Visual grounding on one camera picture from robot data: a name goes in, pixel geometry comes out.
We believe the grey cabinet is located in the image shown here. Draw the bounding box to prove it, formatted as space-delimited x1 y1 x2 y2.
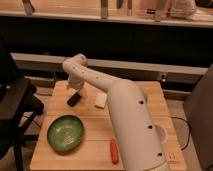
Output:
183 64 213 171

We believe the black chair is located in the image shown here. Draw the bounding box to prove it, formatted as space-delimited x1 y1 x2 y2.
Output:
0 37 44 171

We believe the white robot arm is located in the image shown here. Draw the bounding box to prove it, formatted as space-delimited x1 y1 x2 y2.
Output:
62 54 171 171

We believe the white sponge block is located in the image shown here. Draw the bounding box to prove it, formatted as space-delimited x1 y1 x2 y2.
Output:
94 93 107 108

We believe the white ceramic cup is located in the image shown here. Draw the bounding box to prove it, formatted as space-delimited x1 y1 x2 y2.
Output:
155 124 168 143

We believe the black eraser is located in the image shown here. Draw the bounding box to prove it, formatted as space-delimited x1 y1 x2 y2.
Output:
67 93 81 107

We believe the black cable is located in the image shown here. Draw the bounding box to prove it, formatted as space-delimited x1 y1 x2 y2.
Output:
171 115 191 151

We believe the green ceramic plate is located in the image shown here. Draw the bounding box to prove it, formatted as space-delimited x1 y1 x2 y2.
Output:
47 115 84 153

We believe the orange carrot toy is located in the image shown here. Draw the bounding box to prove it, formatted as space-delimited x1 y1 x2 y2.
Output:
110 139 119 164

